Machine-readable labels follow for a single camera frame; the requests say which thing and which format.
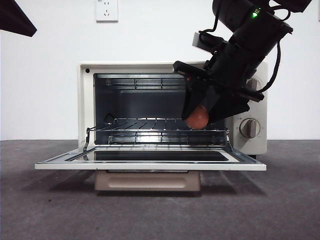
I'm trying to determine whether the brown egg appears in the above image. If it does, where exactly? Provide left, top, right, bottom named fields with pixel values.
left=185, top=105, right=210, bottom=130

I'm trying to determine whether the beige oven knob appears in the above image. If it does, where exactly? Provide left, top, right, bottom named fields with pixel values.
left=239, top=118, right=261, bottom=139
left=246, top=78, right=260, bottom=91

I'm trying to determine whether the cream toaster oven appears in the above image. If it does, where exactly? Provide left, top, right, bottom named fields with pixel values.
left=76, top=60, right=269, bottom=156

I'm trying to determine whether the pale grey right wrist camera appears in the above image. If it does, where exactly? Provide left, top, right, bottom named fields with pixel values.
left=191, top=31, right=216, bottom=53

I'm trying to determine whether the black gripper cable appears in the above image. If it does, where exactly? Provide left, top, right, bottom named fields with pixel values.
left=259, top=39, right=283, bottom=92

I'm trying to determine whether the black camera cable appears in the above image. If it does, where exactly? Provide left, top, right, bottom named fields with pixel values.
left=198, top=0, right=223, bottom=43

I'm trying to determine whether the white wall socket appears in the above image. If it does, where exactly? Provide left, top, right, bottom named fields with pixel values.
left=95, top=0, right=119, bottom=23

